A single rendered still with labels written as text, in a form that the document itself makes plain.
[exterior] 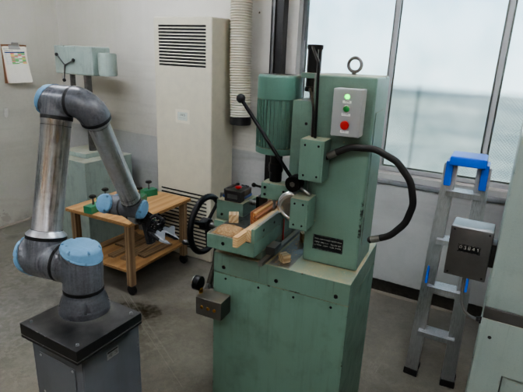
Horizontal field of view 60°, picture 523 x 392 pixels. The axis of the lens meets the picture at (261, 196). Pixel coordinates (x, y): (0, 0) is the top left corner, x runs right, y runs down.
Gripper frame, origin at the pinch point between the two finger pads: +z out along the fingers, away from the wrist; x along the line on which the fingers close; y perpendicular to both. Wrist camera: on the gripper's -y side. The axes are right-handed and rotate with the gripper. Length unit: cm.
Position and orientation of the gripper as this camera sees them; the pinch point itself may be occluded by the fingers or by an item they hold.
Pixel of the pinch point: (172, 241)
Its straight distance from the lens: 221.4
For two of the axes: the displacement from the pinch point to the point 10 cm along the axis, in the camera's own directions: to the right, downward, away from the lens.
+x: 4.3, -2.6, 8.6
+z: 8.3, 4.8, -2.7
